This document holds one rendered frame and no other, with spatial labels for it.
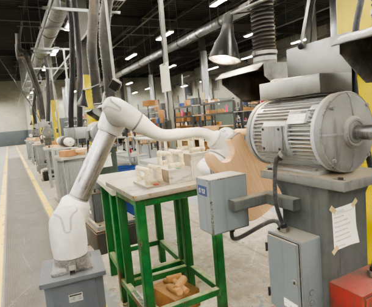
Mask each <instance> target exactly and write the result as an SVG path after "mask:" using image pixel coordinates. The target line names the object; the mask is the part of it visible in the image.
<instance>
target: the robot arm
mask: <svg viewBox="0 0 372 307"><path fill-rule="evenodd" d="M102 110H103V111H102V113H101V116H100V119H99V122H98V125H97V126H98V129H99V130H98V132H97V134H96V137H95V139H94V141H93V143H92V145H91V147H90V149H89V152H88V154H87V156H86V158H85V161H84V163H83V165H82V167H81V170H80V172H79V174H78V176H77V178H76V180H75V183H74V185H73V187H72V190H71V192H70V193H69V194H68V195H66V196H64V197H62V199H61V201H60V203H59V204H58V207H57V208H56V210H55V211H54V212H53V213H52V215H51V217H50V219H49V238H50V243H51V249H52V254H53V258H54V260H52V265H53V268H52V273H51V278H55V277H59V276H61V275H66V274H70V275H75V274H76V272H80V271H83V270H90V269H93V268H94V264H93V263H92V262H91V258H90V257H91V253H90V252H88V241H87V233H86V225H85V222H86V218H87V216H88V213H89V210H90V205H89V202H88V199H89V197H90V195H91V193H92V191H93V189H94V186H95V184H96V182H97V179H98V178H99V175H100V173H101V171H102V168H103V166H104V164H105V162H106V160H107V157H108V155H109V153H110V150H111V148H112V146H113V144H114V141H115V139H116V137H119V136H120V135H121V133H122V132H123V130H124V129H125V128H127V129H129V130H131V131H133V132H136V133H139V134H142V135H144V136H146V137H149V138H151V139H154V140H157V141H176V140H181V139H189V138H203V139H205V140H206V142H207V145H208V147H209V148H210V150H209V152H208V153H212V154H214V155H215V156H216V157H217V158H218V159H219V160H220V161H223V160H224V159H225V158H226V157H227V156H228V152H229V149H228V145H227V143H226V141H225V139H227V138H228V137H229V136H230V135H232V134H233V130H232V129H231V128H229V127H224V128H222V129H220V130H219V131H218V130H216V131H212V130H209V129H206V128H203V127H192V128H184V129H171V130H166V129H161V128H159V127H157V126H156V125H155V124H154V123H152V122H151V121H150V120H149V119H148V118H147V117H146V116H145V115H144V114H142V113H141V112H140V111H139V110H137V109H136V108H135V107H133V106H132V105H130V104H128V103H127V102H125V101H123V100H122V99H120V98H117V97H108V98H106V99H105V100H104V102H103V104H102ZM197 169H198V171H199V173H201V174H203V175H210V174H215V172H214V171H212V170H211V169H210V168H209V167H208V165H207V164H206V161H205V158H203V159H202V160H200V161H199V162H198V165H197Z"/></svg>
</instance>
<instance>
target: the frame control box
mask: <svg viewBox="0 0 372 307"><path fill-rule="evenodd" d="M196 185H197V198H198V212H199V220H200V229H201V230H203V231H205V232H207V233H209V234H211V235H213V236H215V235H219V234H222V233H226V232H230V238H231V239H232V240H233V241H238V240H241V239H243V238H245V237H247V236H248V235H250V234H252V233H254V232H256V231H257V230H259V229H261V228H262V227H265V226H266V225H269V224H272V223H276V224H277V226H278V227H277V229H278V231H279V232H281V229H280V226H279V225H281V224H280V222H279V220H278V219H269V220H266V221H264V222H262V223H260V224H259V225H257V226H255V227H253V228H252V229H250V230H248V231H246V232H245V233H243V234H241V235H239V236H236V237H235V236H234V232H235V230H237V229H239V228H243V227H247V226H249V217H248V209H245V210H240V211H236V212H234V211H230V210H229V208H228V200H229V199H234V198H237V197H242V196H247V182H246V174H245V173H241V172H234V171H226V172H220V173H216V174H210V175H204V176H199V177H196Z"/></svg>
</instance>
